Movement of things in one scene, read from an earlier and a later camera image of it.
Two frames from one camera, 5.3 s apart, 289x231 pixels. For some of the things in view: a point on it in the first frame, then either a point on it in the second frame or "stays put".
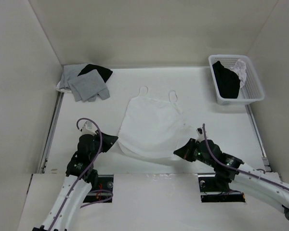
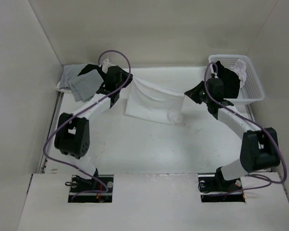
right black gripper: (185, 151) to (192, 93)
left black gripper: (108, 141) to (126, 76)
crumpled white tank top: (239, 68) stays put
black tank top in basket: (228, 81) stays put
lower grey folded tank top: (70, 71) stays put
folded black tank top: (105, 73) stays put
